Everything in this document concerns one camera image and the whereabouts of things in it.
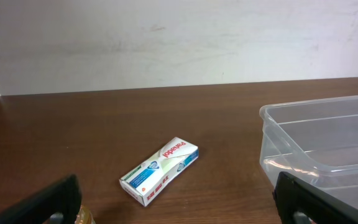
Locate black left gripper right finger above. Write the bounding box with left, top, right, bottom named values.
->
left=273, top=172, right=358, bottom=224

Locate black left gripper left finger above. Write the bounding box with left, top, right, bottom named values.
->
left=0, top=174, right=82, bottom=224

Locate gold lid balm jar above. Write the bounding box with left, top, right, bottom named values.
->
left=75, top=205, right=95, bottom=224

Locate white Panadol medicine box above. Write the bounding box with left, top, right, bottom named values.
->
left=119, top=137, right=199, bottom=207

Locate clear plastic container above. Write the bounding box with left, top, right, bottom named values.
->
left=259, top=95, right=358, bottom=209

